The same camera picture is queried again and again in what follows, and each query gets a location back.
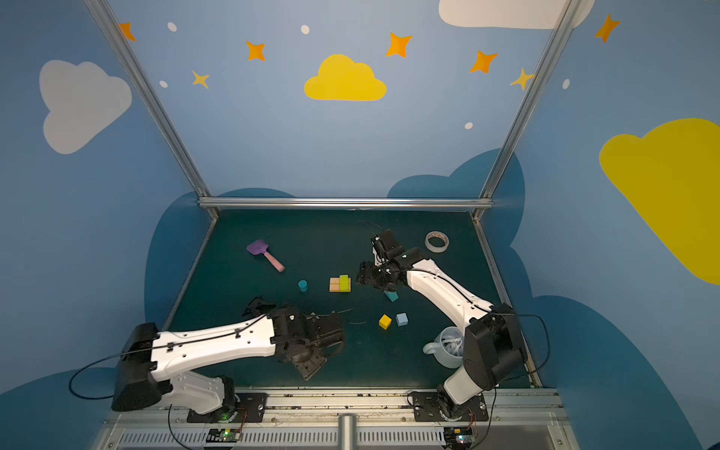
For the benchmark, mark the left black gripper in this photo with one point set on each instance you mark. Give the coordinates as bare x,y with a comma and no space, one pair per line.
325,332

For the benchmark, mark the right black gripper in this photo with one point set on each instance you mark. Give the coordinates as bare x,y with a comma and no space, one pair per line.
371,274

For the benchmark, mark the lime green rectangular block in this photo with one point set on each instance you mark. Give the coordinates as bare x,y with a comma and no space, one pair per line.
344,283

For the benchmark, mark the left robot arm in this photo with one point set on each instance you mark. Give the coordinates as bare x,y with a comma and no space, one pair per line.
160,368

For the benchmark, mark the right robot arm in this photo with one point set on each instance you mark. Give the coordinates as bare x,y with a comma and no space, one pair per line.
493,344

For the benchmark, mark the teal house-shaped block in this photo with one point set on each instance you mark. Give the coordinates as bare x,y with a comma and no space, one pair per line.
392,296

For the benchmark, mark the light blue cube block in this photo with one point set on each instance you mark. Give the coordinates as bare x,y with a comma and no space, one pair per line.
401,319

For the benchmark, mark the yellow cube block right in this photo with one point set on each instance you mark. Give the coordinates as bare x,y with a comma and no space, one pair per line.
385,322

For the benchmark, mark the white tape roll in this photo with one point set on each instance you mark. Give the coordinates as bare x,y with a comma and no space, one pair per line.
437,242

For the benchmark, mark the light blue mug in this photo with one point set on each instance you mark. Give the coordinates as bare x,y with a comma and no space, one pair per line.
447,348

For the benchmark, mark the left circuit board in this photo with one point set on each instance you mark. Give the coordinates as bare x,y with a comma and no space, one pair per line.
224,436

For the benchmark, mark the circuit board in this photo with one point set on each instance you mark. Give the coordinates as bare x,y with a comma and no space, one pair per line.
458,438
224,436

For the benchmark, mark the right circuit board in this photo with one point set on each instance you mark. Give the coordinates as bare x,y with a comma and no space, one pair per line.
458,438

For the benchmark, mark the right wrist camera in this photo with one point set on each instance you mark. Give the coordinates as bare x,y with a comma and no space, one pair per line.
386,247

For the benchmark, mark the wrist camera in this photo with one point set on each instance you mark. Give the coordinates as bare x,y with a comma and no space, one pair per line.
386,247
257,307

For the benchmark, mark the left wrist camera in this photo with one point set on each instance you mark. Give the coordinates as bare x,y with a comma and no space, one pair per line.
257,307

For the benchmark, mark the aluminium front rail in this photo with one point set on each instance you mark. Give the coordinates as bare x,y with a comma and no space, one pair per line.
307,418

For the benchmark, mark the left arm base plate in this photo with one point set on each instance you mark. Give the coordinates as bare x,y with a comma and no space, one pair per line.
236,408

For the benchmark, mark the grey camera pole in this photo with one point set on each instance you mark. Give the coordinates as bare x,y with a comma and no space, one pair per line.
347,432

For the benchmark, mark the aluminium cage frame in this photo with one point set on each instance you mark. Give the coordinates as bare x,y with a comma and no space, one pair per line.
105,19

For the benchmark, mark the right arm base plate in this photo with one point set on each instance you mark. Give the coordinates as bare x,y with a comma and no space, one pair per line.
427,407

